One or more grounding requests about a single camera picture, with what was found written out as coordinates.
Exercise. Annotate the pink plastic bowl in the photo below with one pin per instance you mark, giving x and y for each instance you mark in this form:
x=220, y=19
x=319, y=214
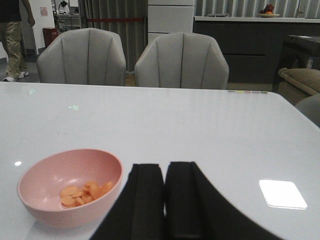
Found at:
x=39, y=188

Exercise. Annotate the fruit plate on counter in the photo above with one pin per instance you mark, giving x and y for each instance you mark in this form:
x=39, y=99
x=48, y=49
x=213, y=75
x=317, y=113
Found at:
x=268, y=12

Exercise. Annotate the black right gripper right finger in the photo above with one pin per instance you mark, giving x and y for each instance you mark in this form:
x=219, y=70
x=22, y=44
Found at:
x=196, y=210

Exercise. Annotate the grey upholstered chair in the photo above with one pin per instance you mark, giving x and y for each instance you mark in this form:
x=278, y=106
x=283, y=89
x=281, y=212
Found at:
x=86, y=56
x=182, y=60

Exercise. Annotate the white cabinet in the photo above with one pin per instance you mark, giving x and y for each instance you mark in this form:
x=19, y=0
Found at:
x=169, y=16

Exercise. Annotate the red barrier belt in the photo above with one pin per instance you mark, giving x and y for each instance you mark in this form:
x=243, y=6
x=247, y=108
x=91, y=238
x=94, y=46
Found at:
x=115, y=20

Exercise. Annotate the person in khaki trousers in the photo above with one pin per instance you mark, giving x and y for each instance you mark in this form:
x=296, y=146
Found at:
x=10, y=37

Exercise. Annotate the dark grey sideboard counter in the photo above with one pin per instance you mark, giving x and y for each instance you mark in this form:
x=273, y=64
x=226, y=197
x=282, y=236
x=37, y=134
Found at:
x=252, y=45

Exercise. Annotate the left grey upholstered chair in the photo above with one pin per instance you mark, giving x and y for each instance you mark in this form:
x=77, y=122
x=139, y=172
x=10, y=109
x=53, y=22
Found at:
x=86, y=56

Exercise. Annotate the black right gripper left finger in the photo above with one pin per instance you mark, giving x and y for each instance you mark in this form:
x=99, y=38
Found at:
x=138, y=212

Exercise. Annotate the red trash bin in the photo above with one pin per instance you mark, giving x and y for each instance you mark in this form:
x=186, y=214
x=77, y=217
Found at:
x=49, y=34

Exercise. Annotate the right grey upholstered chair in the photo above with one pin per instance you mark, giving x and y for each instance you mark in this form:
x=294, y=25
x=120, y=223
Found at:
x=182, y=60

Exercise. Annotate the beige sofa cushion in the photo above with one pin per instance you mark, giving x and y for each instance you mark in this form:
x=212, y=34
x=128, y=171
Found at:
x=297, y=84

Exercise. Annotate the orange ham slices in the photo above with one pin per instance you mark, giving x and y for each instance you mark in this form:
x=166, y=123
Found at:
x=74, y=196

